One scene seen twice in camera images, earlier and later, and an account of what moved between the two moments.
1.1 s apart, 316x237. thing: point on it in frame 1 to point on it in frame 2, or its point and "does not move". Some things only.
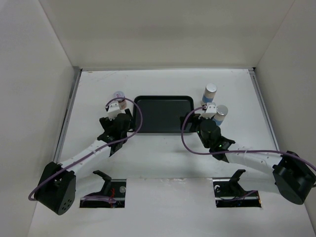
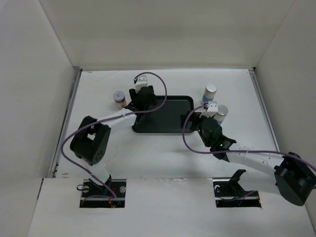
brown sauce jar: [123, 103] does not move
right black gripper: [192, 118] does not move
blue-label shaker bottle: [209, 93] does not move
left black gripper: [106, 123] to [134, 94]
